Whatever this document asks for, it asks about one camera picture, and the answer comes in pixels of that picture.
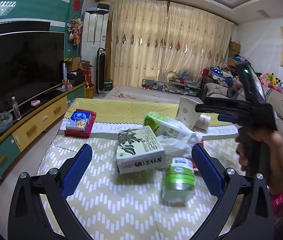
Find red foil packet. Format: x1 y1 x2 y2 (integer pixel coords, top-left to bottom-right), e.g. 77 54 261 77
191 139 206 172

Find green lidded clear jar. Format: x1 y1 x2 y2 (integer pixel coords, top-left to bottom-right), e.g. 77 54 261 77
161 157 195 205

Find white tissue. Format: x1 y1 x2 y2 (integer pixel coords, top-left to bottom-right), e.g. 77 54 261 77
157 133 202 159

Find white pill bottle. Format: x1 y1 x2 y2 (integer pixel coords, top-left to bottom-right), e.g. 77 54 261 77
194 113 211 131

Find white bamboo print box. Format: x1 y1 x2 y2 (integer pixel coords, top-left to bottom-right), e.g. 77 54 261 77
116 126 165 174

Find white paper cup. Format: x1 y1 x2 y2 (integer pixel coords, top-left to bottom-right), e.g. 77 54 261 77
176 96 203 129

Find white green lotion bottle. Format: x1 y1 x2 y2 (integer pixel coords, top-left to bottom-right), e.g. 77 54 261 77
144 112 202 145

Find person right hand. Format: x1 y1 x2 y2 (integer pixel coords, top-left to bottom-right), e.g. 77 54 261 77
235 128 283 196

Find red tray with tissue pack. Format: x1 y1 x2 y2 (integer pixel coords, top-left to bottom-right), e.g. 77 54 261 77
64 109 97 138

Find pile of plush toys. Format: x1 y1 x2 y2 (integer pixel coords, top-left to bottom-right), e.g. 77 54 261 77
201 55 283 100

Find patterned table cloth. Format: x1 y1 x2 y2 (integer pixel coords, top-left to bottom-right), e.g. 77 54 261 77
36 97 247 240

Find teal yellow tv cabinet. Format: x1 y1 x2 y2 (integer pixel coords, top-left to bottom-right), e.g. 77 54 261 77
0 83 86 180

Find floral floor mat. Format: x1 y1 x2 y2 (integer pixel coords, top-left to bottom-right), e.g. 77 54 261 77
102 86 202 104

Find low glass shelf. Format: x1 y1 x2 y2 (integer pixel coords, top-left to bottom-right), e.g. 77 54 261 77
141 79 200 96

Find clear water bottle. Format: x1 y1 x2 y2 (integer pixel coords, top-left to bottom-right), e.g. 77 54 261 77
11 96 22 120

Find glass ashtray bowl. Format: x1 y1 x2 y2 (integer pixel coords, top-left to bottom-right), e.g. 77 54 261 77
0 112 13 134

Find black tower fan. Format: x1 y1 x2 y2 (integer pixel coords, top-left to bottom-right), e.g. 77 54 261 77
95 48 106 98

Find large black television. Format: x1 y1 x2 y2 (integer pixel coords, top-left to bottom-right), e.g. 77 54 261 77
0 31 65 113

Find beige curtains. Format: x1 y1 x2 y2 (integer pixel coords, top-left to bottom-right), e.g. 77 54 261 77
110 0 234 87

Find white standing air conditioner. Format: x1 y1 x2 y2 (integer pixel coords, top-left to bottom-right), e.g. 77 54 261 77
81 8 110 68

